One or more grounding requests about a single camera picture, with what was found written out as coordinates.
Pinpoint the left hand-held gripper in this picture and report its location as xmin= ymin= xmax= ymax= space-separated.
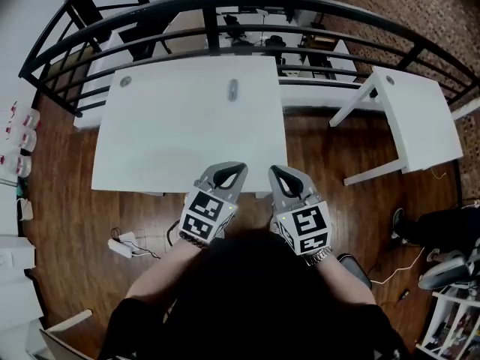
xmin=178 ymin=161 xmax=249 ymax=250

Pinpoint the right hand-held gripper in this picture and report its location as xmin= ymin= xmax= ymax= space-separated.
xmin=268 ymin=164 xmax=333 ymax=257

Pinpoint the person's left forearm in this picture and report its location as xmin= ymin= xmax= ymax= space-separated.
xmin=125 ymin=240 xmax=209 ymax=304

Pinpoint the person's right forearm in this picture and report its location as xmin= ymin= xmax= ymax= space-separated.
xmin=309 ymin=255 xmax=377 ymax=308

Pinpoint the silver metal wristwatch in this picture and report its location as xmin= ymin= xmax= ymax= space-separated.
xmin=303 ymin=247 xmax=335 ymax=267

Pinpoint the black chair seat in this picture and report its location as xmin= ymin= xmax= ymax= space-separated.
xmin=336 ymin=253 xmax=374 ymax=290

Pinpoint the person's black shirt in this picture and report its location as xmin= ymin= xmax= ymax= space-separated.
xmin=97 ymin=229 xmax=410 ymax=360

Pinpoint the white side table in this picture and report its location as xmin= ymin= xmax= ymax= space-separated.
xmin=328 ymin=65 xmax=465 ymax=187

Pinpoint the black office chair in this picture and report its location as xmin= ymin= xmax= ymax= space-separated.
xmin=264 ymin=34 xmax=289 ymax=49
xmin=223 ymin=13 xmax=249 ymax=47

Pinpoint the brown cardboard box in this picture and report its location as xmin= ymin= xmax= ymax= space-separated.
xmin=307 ymin=35 xmax=335 ymax=51

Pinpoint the black metal railing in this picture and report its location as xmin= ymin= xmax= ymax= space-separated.
xmin=18 ymin=0 xmax=480 ymax=119

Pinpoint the grey office chair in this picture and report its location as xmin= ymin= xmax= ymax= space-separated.
xmin=417 ymin=238 xmax=480 ymax=293

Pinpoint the white paper bag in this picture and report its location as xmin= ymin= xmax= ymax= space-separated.
xmin=16 ymin=197 xmax=35 ymax=222

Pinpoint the white shelf unit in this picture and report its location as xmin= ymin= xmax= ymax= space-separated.
xmin=415 ymin=287 xmax=480 ymax=360

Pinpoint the white overturned table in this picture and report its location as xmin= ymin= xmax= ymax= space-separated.
xmin=38 ymin=308 xmax=95 ymax=360

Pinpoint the white cabinet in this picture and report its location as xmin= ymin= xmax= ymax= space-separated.
xmin=0 ymin=234 xmax=47 ymax=356

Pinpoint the dark beaded bracelet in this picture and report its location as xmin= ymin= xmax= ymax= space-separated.
xmin=178 ymin=230 xmax=211 ymax=251

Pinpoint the black cable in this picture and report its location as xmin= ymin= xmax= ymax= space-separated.
xmin=166 ymin=219 xmax=182 ymax=248

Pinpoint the white power strip with cable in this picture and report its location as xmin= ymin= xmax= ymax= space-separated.
xmin=109 ymin=227 xmax=161 ymax=260

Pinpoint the white cable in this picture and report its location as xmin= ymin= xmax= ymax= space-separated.
xmin=368 ymin=245 xmax=427 ymax=286

